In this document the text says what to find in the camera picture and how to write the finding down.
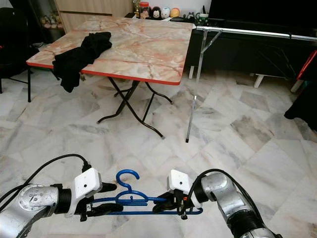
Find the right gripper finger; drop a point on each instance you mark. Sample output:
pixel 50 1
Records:
pixel 166 207
pixel 173 197

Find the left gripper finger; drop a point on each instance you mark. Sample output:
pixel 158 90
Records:
pixel 106 208
pixel 109 187

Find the blue plastic hanger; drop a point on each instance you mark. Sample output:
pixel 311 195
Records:
pixel 130 197

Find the plain black garment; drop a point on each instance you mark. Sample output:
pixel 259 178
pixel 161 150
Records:
pixel 79 57

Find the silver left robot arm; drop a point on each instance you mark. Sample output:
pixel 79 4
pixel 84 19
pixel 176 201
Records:
pixel 29 208

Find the black TV console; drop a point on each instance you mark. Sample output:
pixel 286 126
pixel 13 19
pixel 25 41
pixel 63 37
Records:
pixel 242 57

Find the black chair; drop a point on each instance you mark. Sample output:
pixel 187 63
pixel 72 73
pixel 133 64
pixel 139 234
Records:
pixel 12 44

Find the small brown plush toy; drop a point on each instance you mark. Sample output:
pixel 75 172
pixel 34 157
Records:
pixel 50 22

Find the light wooden cabinet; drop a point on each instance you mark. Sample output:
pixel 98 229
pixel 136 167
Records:
pixel 94 12

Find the flat black pouch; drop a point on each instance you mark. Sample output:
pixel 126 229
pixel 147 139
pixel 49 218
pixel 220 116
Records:
pixel 179 19

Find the red capped brown toy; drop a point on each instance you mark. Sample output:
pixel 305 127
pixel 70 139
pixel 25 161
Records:
pixel 144 11

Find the black round plush toy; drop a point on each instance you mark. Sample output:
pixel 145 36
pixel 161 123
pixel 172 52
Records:
pixel 156 12

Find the white green cup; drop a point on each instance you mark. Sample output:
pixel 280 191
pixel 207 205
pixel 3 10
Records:
pixel 201 16

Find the white round plush toy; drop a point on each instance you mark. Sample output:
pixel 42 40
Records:
pixel 166 13

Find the orange round plush toy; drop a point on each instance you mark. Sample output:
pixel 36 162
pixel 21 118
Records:
pixel 176 12

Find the black flat television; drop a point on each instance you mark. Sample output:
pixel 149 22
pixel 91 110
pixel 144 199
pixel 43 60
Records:
pixel 262 10

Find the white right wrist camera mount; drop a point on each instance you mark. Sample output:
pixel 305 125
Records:
pixel 180 181

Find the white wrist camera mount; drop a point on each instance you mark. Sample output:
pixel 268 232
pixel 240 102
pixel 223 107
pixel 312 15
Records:
pixel 86 186
pixel 180 181

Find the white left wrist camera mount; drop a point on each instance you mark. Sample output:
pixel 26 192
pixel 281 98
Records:
pixel 86 186

